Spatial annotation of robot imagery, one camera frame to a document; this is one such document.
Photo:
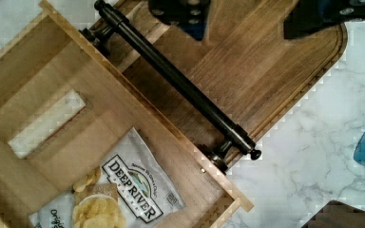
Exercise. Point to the wooden drawer with black handle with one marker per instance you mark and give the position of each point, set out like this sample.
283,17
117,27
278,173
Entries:
48,58

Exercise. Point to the dark wooden corner object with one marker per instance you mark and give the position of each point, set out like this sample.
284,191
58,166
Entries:
336,214

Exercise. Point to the Deep River chips bag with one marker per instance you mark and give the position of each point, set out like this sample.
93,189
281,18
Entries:
128,190

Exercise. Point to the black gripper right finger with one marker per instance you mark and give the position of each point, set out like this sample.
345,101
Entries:
311,16

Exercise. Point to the wooden cutting board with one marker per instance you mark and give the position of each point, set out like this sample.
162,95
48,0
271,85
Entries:
243,64

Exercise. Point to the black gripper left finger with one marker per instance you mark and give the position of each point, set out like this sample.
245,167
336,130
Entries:
188,15

